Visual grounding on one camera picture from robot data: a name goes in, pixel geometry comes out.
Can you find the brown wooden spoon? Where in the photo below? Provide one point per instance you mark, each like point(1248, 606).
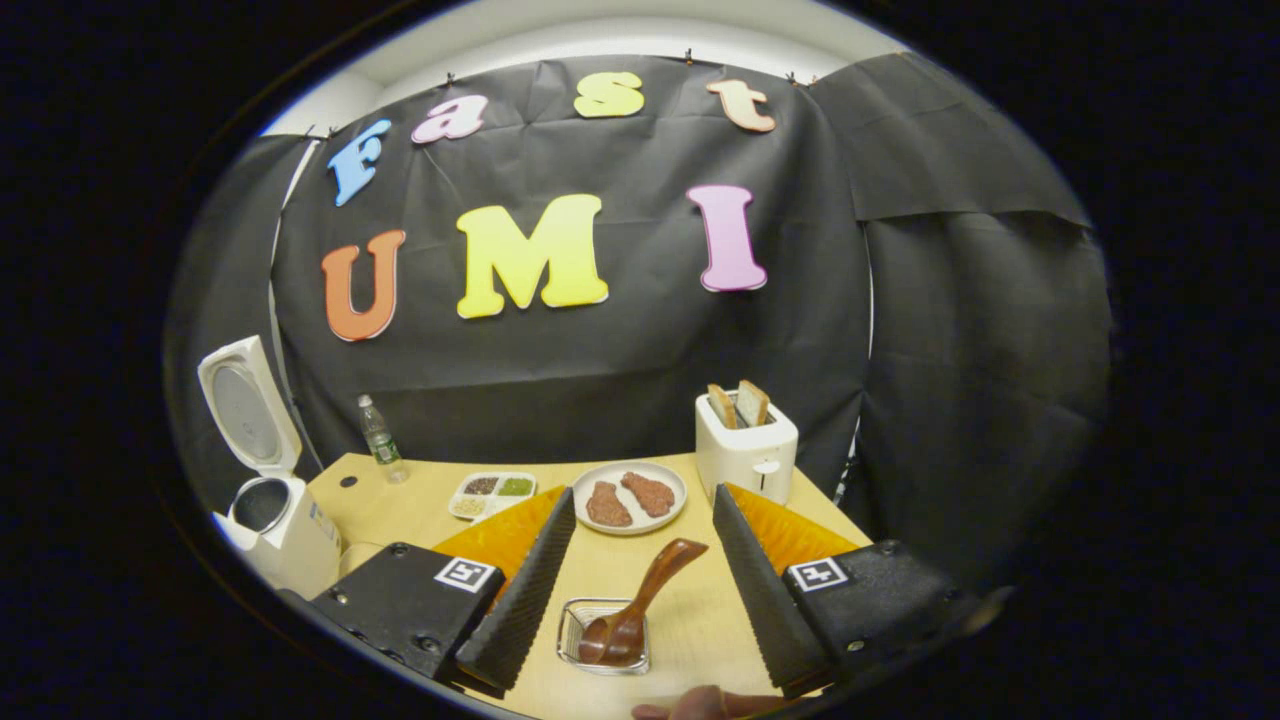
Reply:
point(650, 590)

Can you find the clear plastic water bottle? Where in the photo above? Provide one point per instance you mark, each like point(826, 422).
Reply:
point(383, 445)

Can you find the round white plate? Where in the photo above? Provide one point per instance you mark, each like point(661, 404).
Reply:
point(660, 525)

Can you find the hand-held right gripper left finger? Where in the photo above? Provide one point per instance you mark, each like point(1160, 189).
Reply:
point(515, 600)

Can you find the white rice cooker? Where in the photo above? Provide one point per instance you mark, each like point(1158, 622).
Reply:
point(295, 550)

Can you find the toasted bread slice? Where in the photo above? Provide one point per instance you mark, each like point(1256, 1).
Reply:
point(753, 402)
point(722, 406)

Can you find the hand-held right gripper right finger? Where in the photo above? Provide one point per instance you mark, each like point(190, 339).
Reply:
point(765, 600)

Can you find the brown meat piece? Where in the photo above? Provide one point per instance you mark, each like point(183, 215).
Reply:
point(650, 494)
point(608, 505)

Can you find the white toaster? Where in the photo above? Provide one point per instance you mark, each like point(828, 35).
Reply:
point(745, 460)

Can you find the white divided bean dish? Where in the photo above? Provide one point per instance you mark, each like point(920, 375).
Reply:
point(492, 496)

